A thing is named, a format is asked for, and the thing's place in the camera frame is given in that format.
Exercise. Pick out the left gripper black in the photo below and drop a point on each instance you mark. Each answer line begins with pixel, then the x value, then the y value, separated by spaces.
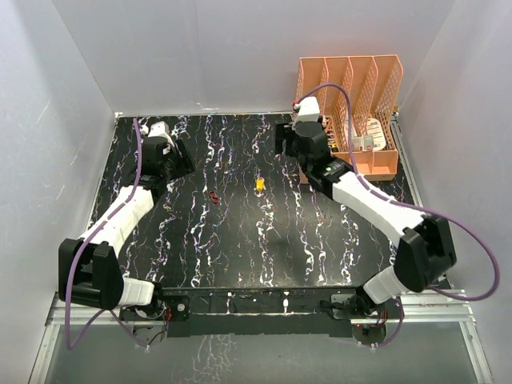
pixel 186 163

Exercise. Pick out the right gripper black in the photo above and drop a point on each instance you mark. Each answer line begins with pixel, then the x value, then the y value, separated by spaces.
pixel 289 133

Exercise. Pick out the red keyring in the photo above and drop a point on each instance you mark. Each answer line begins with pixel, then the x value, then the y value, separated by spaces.
pixel 214 198

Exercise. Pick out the yellow key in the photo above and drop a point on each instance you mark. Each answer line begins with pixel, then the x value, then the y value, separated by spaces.
pixel 260 184

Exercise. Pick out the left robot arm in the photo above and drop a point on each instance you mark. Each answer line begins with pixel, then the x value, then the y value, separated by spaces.
pixel 88 269

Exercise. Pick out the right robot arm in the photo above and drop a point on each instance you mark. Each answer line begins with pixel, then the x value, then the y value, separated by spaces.
pixel 423 242

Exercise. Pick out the small white red box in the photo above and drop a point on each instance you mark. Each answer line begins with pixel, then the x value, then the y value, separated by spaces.
pixel 366 143

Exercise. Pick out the white card packet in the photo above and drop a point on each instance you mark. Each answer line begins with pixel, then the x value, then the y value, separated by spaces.
pixel 374 128

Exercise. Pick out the orange plastic file organizer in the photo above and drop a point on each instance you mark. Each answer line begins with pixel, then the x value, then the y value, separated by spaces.
pixel 372 83

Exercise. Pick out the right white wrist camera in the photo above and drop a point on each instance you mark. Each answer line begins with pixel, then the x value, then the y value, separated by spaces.
pixel 306 110

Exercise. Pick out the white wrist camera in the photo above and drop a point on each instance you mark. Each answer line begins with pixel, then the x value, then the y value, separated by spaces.
pixel 158 130
pixel 306 110

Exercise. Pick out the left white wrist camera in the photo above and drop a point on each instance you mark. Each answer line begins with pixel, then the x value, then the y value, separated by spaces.
pixel 158 130

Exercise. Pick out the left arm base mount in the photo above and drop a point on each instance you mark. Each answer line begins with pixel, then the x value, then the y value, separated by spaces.
pixel 168 312

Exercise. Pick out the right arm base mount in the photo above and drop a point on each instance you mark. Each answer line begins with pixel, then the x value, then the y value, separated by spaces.
pixel 360 315

